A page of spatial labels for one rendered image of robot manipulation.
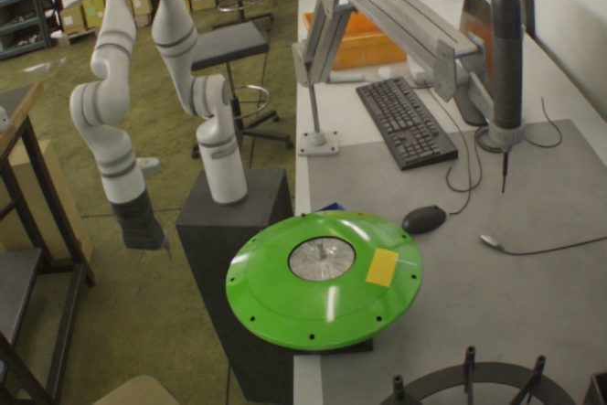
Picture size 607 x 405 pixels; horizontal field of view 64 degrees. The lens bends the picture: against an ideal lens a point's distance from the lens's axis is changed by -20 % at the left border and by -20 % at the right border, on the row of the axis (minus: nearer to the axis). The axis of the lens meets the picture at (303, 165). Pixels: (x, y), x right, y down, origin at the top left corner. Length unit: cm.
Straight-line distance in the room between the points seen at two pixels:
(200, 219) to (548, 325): 89
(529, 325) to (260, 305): 48
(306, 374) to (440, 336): 24
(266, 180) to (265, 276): 66
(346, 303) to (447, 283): 30
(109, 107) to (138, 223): 22
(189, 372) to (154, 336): 26
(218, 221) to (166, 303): 113
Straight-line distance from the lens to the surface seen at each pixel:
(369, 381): 94
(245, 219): 141
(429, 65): 80
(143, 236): 100
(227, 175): 141
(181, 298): 250
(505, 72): 65
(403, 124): 151
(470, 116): 158
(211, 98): 131
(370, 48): 188
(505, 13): 62
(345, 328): 82
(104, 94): 86
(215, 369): 219
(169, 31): 115
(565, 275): 113
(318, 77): 133
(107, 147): 91
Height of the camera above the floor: 169
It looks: 33 degrees down
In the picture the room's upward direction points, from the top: 9 degrees counter-clockwise
